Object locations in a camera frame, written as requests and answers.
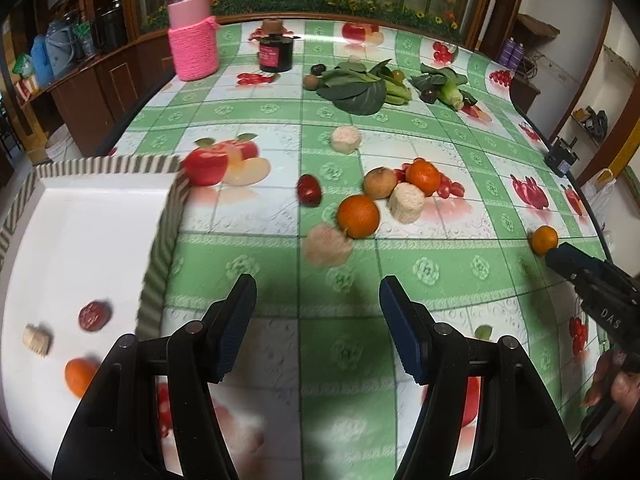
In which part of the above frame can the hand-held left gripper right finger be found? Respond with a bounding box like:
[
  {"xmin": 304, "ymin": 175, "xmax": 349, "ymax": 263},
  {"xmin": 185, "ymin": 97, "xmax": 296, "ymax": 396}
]
[{"xmin": 378, "ymin": 275, "xmax": 583, "ymax": 480}]

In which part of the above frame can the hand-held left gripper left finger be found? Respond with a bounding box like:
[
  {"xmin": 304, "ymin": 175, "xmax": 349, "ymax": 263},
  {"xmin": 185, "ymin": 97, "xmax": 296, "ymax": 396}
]
[{"xmin": 52, "ymin": 273, "xmax": 258, "ymax": 480}]

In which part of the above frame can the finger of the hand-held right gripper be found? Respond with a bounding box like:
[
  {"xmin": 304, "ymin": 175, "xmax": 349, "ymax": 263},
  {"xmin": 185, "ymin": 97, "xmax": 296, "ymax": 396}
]
[{"xmin": 545, "ymin": 241, "xmax": 608, "ymax": 286}]

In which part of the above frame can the orange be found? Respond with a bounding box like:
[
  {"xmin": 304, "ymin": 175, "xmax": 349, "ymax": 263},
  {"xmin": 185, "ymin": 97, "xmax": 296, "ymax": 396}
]
[
  {"xmin": 64, "ymin": 357, "xmax": 101, "ymax": 398},
  {"xmin": 405, "ymin": 158, "xmax": 443, "ymax": 197},
  {"xmin": 337, "ymin": 194, "xmax": 381, "ymax": 240},
  {"xmin": 531, "ymin": 225, "xmax": 559, "ymax": 257}
]

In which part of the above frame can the red date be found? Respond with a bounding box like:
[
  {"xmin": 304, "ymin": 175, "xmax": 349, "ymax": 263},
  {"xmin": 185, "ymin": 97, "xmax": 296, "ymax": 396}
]
[
  {"xmin": 297, "ymin": 174, "xmax": 322, "ymax": 208},
  {"xmin": 78, "ymin": 300, "xmax": 112, "ymax": 333}
]

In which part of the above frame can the brown round longan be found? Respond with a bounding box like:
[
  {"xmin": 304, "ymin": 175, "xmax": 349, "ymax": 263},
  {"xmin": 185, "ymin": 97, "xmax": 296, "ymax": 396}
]
[{"xmin": 363, "ymin": 166, "xmax": 399, "ymax": 200}]

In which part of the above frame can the white tray with striped rim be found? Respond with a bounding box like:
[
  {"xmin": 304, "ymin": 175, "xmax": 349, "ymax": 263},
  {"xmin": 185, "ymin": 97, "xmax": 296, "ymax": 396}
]
[{"xmin": 0, "ymin": 155, "xmax": 191, "ymax": 461}]

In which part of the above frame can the person's right hand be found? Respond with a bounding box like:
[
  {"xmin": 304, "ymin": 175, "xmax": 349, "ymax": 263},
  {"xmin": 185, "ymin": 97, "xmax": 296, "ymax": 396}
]
[{"xmin": 580, "ymin": 347, "xmax": 640, "ymax": 411}]

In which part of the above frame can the white plastic bag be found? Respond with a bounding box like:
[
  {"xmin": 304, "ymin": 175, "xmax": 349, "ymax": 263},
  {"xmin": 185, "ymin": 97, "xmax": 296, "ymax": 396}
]
[{"xmin": 582, "ymin": 167, "xmax": 631, "ymax": 206}]

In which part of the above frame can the black clamp device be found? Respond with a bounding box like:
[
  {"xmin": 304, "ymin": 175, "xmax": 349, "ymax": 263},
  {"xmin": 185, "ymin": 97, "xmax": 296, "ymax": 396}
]
[{"xmin": 544, "ymin": 137, "xmax": 580, "ymax": 177}]

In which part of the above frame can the dark tools pile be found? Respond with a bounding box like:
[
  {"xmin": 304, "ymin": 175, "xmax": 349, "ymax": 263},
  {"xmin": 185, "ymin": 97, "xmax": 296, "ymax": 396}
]
[{"xmin": 572, "ymin": 106, "xmax": 610, "ymax": 138}]

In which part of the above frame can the corn cob with husk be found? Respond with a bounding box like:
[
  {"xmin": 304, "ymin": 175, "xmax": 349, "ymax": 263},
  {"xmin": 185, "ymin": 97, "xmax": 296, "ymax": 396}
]
[{"xmin": 437, "ymin": 85, "xmax": 478, "ymax": 111}]

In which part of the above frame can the green checked fruit-print tablecloth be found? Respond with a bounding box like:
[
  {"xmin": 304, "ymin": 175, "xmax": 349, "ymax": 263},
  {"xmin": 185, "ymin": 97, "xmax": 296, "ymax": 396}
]
[{"xmin": 107, "ymin": 15, "xmax": 608, "ymax": 480}]

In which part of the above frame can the dark green leafy vegetable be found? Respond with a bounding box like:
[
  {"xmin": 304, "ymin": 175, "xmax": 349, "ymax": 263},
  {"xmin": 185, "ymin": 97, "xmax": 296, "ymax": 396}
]
[{"xmin": 410, "ymin": 62, "xmax": 468, "ymax": 92}]

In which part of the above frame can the cardboard box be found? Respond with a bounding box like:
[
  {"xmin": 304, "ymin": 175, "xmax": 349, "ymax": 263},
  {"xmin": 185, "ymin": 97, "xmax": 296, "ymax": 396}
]
[{"xmin": 517, "ymin": 12, "xmax": 560, "ymax": 41}]

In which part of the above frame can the green bok choy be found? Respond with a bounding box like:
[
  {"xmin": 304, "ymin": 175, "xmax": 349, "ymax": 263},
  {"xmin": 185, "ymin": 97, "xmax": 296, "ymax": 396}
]
[{"xmin": 317, "ymin": 57, "xmax": 413, "ymax": 116}]

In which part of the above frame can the white bucket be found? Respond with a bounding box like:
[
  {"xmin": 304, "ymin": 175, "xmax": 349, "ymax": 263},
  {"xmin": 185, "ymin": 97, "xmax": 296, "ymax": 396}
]
[{"xmin": 44, "ymin": 127, "xmax": 88, "ymax": 165}]

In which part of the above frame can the wooden cabinet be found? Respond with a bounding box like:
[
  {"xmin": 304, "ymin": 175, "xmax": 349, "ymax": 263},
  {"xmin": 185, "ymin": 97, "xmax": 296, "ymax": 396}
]
[{"xmin": 15, "ymin": 25, "xmax": 176, "ymax": 161}]

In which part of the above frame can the black jar with red label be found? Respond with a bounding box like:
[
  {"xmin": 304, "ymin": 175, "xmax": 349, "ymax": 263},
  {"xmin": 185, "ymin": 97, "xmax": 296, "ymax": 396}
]
[{"xmin": 258, "ymin": 18, "xmax": 302, "ymax": 74}]

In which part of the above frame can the pink bottle with knitted sleeve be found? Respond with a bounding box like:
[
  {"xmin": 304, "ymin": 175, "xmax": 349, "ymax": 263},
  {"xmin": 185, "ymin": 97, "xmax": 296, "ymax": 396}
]
[{"xmin": 166, "ymin": 0, "xmax": 221, "ymax": 82}]

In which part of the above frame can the clear glass jar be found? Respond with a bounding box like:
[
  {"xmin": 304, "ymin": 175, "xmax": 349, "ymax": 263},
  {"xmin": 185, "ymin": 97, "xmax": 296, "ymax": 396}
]
[{"xmin": 75, "ymin": 22, "xmax": 97, "ymax": 58}]

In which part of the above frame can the grey-blue kettle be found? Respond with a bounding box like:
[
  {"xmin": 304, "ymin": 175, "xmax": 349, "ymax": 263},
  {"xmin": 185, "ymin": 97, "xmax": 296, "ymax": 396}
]
[{"xmin": 46, "ymin": 22, "xmax": 83, "ymax": 78}]

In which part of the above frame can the black kettle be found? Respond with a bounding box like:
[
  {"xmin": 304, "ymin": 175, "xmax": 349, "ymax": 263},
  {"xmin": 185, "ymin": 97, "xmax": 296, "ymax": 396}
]
[{"xmin": 95, "ymin": 0, "xmax": 128, "ymax": 53}]

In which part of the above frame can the green and white bag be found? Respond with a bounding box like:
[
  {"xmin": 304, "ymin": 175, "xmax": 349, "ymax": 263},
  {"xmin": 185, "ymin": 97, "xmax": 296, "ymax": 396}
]
[{"xmin": 12, "ymin": 52, "xmax": 36, "ymax": 81}]

